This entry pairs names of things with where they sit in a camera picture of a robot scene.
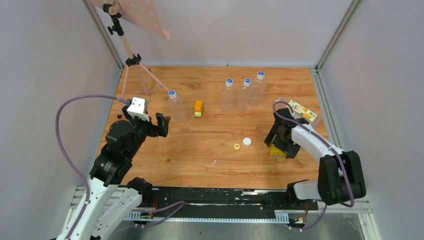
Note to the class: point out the yellow green toy block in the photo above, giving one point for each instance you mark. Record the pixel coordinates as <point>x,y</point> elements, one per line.
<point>198,109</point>

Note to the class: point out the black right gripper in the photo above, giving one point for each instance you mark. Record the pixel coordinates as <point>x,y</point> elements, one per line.
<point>290,149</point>

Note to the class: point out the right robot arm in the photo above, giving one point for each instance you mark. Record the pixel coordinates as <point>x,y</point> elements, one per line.
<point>340,175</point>

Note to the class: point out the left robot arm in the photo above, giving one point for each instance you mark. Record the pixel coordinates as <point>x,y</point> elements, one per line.
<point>91,220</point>

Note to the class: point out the yellow label juice bottle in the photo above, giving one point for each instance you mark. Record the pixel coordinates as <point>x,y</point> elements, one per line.
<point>277,154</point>

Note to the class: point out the white bottle cap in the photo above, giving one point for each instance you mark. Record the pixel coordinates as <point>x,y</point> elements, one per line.
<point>247,141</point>

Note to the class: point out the clear capped bottle left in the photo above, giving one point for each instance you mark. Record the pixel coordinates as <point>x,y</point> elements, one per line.
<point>228,95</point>

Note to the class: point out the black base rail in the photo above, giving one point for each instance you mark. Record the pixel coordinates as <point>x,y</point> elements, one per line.
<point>220,205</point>

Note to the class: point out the clear capped bottle middle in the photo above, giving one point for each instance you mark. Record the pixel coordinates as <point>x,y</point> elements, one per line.
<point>243,95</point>

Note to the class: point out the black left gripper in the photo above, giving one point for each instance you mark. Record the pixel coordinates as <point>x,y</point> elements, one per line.
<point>151,124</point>

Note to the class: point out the blue Pocari Sweat cap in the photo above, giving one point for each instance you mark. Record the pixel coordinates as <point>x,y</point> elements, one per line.
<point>172,94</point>

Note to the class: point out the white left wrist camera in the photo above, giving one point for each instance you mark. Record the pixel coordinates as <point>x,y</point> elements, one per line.
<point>139,108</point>

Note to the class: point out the large pineapple juice bottle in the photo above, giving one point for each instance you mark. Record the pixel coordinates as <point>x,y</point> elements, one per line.
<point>299,111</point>

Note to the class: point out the clear capped bottle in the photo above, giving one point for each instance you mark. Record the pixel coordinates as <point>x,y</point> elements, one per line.
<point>257,89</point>
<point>243,95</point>
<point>228,95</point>

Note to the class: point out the clear capped bottle right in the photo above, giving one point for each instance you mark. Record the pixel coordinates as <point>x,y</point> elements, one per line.
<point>257,89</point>

